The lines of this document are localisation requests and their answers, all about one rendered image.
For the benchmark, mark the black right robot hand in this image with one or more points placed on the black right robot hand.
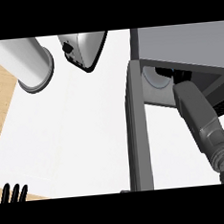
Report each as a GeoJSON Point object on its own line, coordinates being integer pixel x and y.
{"type": "Point", "coordinates": [178, 74]}

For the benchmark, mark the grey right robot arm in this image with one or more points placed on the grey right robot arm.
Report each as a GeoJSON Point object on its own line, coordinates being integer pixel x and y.
{"type": "Point", "coordinates": [199, 119]}

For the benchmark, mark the pale microwave turntable plate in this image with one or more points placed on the pale microwave turntable plate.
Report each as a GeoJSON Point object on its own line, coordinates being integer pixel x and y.
{"type": "Point", "coordinates": [154, 78]}

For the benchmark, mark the grey microwave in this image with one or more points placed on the grey microwave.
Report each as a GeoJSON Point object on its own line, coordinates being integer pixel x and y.
{"type": "Point", "coordinates": [182, 47]}

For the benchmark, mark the dark grey microwave door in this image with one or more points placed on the dark grey microwave door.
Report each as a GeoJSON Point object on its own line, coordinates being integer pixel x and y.
{"type": "Point", "coordinates": [137, 127]}

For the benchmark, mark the silver toaster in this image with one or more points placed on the silver toaster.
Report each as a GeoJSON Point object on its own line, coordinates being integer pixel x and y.
{"type": "Point", "coordinates": [86, 49]}

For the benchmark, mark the white cylinder with grey rim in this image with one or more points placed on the white cylinder with grey rim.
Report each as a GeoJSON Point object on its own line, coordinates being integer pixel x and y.
{"type": "Point", "coordinates": [26, 63]}

